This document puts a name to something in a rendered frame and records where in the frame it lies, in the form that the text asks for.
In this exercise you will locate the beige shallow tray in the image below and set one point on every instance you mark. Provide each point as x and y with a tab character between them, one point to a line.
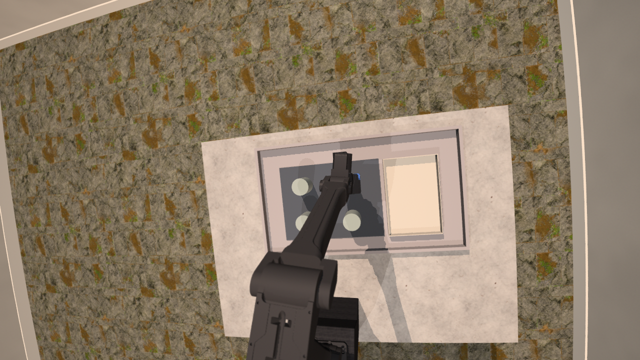
413	195

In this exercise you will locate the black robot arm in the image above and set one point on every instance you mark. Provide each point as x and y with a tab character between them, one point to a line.
295	284

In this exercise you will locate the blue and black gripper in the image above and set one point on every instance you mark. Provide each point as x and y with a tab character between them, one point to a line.
356	184

